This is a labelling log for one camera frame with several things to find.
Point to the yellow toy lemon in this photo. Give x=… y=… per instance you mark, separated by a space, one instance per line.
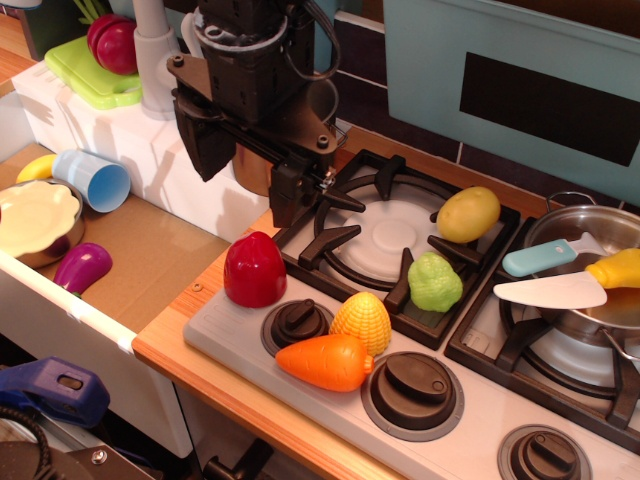
x=37 y=169

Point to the right black burner grate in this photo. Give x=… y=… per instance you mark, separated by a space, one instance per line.
x=513 y=346

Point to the yellow toy corn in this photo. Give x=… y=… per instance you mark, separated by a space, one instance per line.
x=364 y=316

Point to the orange toy carrot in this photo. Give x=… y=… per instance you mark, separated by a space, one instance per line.
x=335 y=362

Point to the white toy sink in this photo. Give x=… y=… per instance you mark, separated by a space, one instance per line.
x=162 y=239

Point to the yellow toy potato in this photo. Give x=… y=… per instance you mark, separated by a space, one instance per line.
x=468 y=215

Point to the black burner grate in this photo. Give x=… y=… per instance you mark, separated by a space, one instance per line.
x=513 y=346
x=379 y=217

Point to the tall steel pot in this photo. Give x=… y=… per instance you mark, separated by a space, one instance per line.
x=309 y=114

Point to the middle black stove knob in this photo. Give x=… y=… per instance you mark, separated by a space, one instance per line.
x=413 y=397

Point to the shallow steel pan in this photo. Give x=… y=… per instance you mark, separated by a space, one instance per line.
x=616 y=323

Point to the grey toy stovetop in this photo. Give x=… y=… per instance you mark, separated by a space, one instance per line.
x=231 y=335

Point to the green toy lettuce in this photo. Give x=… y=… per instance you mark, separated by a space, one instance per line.
x=434 y=285

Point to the left black burner grate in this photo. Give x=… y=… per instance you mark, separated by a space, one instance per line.
x=379 y=217

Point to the purple toy eggplant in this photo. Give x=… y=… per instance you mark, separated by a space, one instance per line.
x=82 y=267

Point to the steel bowl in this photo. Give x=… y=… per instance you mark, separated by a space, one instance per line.
x=55 y=247

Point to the black stove knob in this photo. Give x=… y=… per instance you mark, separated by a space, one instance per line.
x=540 y=452
x=413 y=397
x=294 y=321

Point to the green cutting board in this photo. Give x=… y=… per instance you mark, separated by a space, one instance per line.
x=74 y=64

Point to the white toy knife yellow handle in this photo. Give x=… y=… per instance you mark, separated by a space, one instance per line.
x=585 y=289

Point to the blue clamp handle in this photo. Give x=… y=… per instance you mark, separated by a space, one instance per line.
x=57 y=388

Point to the right black stove knob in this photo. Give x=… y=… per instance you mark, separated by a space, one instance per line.
x=540 y=452

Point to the grey toy faucet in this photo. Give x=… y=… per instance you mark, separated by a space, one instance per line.
x=155 y=43

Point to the left black stove knob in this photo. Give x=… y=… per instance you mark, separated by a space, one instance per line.
x=294 y=321

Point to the red toy sweet potato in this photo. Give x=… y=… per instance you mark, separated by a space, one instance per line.
x=254 y=274

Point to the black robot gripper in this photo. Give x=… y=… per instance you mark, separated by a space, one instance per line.
x=255 y=56

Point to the light blue handled utensil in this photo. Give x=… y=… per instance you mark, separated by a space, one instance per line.
x=550 y=254

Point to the magenta toy fruit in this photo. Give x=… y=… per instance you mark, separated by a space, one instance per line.
x=110 y=39

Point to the light blue plastic cup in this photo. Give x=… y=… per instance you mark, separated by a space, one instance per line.
x=103 y=185

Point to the cream scalloped plate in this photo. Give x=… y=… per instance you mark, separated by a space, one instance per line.
x=35 y=217

